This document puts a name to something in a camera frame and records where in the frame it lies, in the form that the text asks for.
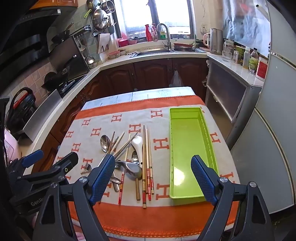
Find red labelled jar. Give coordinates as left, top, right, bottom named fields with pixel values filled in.
left=256, top=56, right=269, bottom=81

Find round metal spoon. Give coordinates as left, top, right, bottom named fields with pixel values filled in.
left=100, top=135, right=111, bottom=158

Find steel electric kettle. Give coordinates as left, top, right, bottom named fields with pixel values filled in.
left=209, top=28, right=223, bottom=55

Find steel faucet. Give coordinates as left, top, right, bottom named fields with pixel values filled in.
left=157, top=23, right=172, bottom=49

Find brown wooden chopstick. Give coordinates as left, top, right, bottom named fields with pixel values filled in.
left=135, top=177, right=141, bottom=201

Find gas stove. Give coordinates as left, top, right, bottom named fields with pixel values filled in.
left=58, top=74, right=88, bottom=98

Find kitchen window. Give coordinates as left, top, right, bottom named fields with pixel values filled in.
left=113, top=0, right=195, bottom=40

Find hanging black pan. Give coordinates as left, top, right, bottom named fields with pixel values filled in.
left=51, top=22, right=74, bottom=44

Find metal chopstick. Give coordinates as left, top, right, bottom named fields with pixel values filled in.
left=114, top=133, right=139, bottom=161
left=113, top=130, right=140, bottom=158

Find green plastic utensil tray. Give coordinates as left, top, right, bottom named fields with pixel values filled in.
left=169, top=107, right=220, bottom=202

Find clear bottle with white cap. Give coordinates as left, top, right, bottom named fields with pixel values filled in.
left=243, top=46, right=250, bottom=69

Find hanging plastic bag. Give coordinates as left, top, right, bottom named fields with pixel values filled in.
left=170, top=70, right=184, bottom=87

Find black and red pressure cooker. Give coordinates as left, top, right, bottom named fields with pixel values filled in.
left=5, top=88, right=37, bottom=135

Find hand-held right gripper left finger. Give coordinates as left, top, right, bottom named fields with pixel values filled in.
left=33, top=153, right=116, bottom=241

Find large metal serving spoon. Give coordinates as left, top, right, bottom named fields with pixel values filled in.
left=115, top=162, right=142, bottom=179

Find steel disinfection cabinet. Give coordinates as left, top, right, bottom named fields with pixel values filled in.
left=205, top=56, right=263, bottom=144

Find brown wooden cabinets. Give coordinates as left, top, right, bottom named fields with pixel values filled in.
left=32, top=58, right=208, bottom=172

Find pink rice cooker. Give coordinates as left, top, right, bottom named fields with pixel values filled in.
left=4, top=128, right=22, bottom=165

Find green labelled bottle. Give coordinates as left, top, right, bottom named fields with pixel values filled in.
left=248, top=48, right=259, bottom=75

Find pale cutting board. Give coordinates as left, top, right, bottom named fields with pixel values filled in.
left=97, top=33, right=111, bottom=54

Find steel sink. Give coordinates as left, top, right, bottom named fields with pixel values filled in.
left=131, top=47, right=207, bottom=58

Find orange and cream printed blanket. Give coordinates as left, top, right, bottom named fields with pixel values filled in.
left=53, top=95, right=241, bottom=237

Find small steel kettle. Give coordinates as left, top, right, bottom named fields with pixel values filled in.
left=85, top=56, right=96, bottom=69

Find red dish pan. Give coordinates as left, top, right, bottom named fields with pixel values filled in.
left=173, top=43, right=196, bottom=51

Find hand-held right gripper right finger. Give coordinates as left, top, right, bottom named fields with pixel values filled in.
left=190, top=155, right=272, bottom=241

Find glass pitcher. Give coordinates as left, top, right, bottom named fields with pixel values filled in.
left=222, top=39, right=234, bottom=62

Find stainless steel panel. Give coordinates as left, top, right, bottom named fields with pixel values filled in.
left=23, top=89, right=62, bottom=142

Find white ceramic spoon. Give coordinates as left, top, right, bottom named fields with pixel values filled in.
left=131, top=136, right=143, bottom=168

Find black wok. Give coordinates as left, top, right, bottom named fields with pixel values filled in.
left=43, top=57, right=78, bottom=90

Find hanging steel pots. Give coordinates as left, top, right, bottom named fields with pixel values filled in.
left=87, top=0, right=115, bottom=32

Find clear plastic wall sheet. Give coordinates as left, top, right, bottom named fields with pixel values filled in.
left=222, top=0, right=271, bottom=56

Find grey refrigerator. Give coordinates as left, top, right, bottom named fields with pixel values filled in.
left=225, top=0, right=296, bottom=214

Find black range hood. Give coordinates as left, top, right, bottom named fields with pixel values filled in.
left=0, top=9, right=61, bottom=68

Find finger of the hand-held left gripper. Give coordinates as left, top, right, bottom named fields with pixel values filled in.
left=22, top=152, right=79, bottom=186
left=9, top=149, right=44, bottom=177

